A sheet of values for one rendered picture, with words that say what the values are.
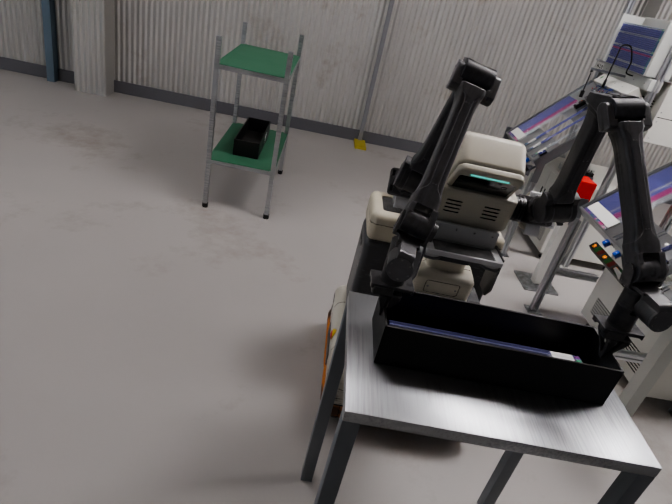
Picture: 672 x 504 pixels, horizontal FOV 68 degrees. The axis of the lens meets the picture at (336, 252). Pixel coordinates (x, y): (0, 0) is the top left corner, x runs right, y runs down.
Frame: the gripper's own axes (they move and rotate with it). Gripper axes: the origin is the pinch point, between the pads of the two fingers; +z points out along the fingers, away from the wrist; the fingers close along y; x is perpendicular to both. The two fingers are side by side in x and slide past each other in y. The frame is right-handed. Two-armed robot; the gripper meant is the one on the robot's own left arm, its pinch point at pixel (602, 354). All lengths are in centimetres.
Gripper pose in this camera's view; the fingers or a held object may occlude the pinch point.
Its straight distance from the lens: 144.3
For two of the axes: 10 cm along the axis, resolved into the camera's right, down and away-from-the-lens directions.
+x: 0.4, -4.5, 8.9
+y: 9.8, 1.9, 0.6
